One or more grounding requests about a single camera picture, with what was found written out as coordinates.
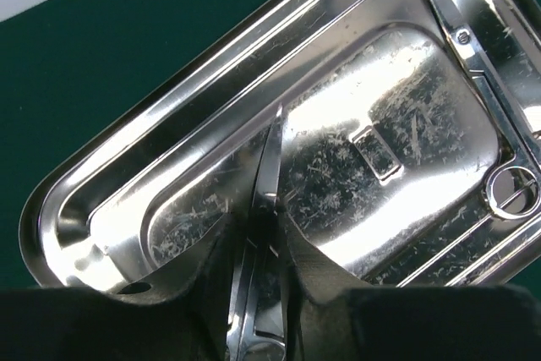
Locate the green surgical cloth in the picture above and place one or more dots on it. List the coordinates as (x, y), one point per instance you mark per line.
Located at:
(72, 68)

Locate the thin steel forceps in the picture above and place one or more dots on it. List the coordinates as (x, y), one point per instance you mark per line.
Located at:
(465, 45)

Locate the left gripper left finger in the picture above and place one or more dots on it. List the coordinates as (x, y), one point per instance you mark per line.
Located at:
(182, 316)

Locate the steel instrument tray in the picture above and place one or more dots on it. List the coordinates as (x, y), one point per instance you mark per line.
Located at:
(386, 149)

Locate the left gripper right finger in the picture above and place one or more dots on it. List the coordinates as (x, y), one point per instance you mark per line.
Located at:
(329, 314)

